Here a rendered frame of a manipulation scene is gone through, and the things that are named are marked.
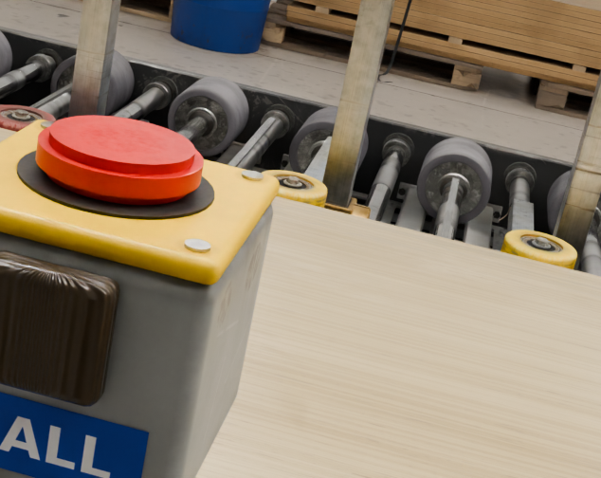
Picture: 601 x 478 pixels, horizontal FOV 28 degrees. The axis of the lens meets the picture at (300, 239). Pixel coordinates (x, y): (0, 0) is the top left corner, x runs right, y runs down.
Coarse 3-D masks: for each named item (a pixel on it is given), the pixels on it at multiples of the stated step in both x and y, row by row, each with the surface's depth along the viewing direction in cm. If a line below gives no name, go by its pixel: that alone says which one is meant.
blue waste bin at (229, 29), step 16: (176, 0) 589; (192, 0) 579; (208, 0) 576; (224, 0) 575; (240, 0) 577; (256, 0) 582; (176, 16) 590; (192, 16) 582; (208, 16) 579; (224, 16) 579; (240, 16) 581; (256, 16) 587; (176, 32) 592; (192, 32) 584; (208, 32) 582; (224, 32) 582; (240, 32) 585; (256, 32) 593; (208, 48) 585; (224, 48) 586; (240, 48) 590; (256, 48) 600
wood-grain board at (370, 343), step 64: (0, 128) 131; (320, 256) 115; (384, 256) 118; (448, 256) 121; (512, 256) 125; (256, 320) 99; (320, 320) 101; (384, 320) 104; (448, 320) 106; (512, 320) 109; (576, 320) 112; (256, 384) 88; (320, 384) 90; (384, 384) 92; (448, 384) 94; (512, 384) 97; (576, 384) 99; (256, 448) 80; (320, 448) 82; (384, 448) 83; (448, 448) 85; (512, 448) 87; (576, 448) 89
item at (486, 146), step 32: (160, 64) 197; (32, 96) 201; (256, 96) 194; (288, 96) 194; (256, 128) 195; (384, 128) 192; (416, 128) 191; (416, 160) 192; (512, 160) 190; (544, 160) 189; (544, 192) 190; (544, 224) 192
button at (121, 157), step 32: (64, 128) 28; (96, 128) 29; (128, 128) 29; (160, 128) 30; (64, 160) 27; (96, 160) 27; (128, 160) 27; (160, 160) 28; (192, 160) 29; (96, 192) 27; (128, 192) 27; (160, 192) 27
